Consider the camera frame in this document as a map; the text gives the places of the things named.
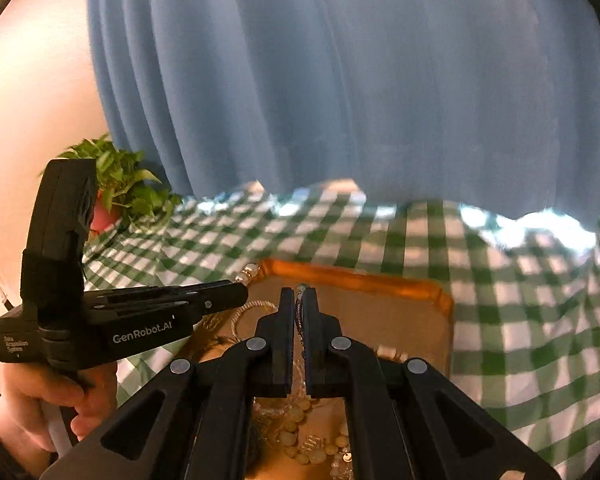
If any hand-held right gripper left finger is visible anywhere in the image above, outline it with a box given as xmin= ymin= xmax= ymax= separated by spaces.
xmin=40 ymin=287 xmax=296 ymax=480

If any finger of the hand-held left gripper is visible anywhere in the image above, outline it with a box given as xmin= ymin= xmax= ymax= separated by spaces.
xmin=82 ymin=279 xmax=249 ymax=319

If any silver chain bracelet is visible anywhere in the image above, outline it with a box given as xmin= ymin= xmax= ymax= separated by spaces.
xmin=294 ymin=283 xmax=308 ymax=358

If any person's left forearm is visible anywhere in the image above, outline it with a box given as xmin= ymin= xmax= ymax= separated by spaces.
xmin=0 ymin=400 xmax=57 ymax=480

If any blue curtain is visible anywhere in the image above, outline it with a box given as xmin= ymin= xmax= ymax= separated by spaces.
xmin=87 ymin=0 xmax=600 ymax=232

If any person's left hand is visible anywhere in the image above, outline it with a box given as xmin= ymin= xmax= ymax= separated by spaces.
xmin=0 ymin=361 xmax=118 ymax=461

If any red plant pot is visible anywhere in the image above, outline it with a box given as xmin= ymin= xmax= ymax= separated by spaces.
xmin=87 ymin=194 xmax=122 ymax=237

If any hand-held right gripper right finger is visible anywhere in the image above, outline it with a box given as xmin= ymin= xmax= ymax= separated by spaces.
xmin=301 ymin=287 xmax=564 ymax=480

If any peach bead bracelet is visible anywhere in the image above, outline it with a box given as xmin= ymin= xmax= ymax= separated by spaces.
xmin=274 ymin=399 xmax=352 ymax=467

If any white bead bracelet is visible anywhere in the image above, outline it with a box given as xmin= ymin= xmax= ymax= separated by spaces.
xmin=234 ymin=263 xmax=262 ymax=287

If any pale bracelet with gold charm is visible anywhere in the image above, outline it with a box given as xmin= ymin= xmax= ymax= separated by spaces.
xmin=330 ymin=425 xmax=353 ymax=480

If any green white checked tablecloth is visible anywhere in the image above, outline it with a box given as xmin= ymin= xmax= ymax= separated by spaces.
xmin=82 ymin=179 xmax=600 ymax=480

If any green leafy plant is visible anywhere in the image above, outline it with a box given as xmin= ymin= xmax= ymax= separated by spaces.
xmin=57 ymin=133 xmax=184 ymax=234

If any pink metal tray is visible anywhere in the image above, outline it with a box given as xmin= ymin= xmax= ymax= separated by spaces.
xmin=180 ymin=258 xmax=455 ymax=480

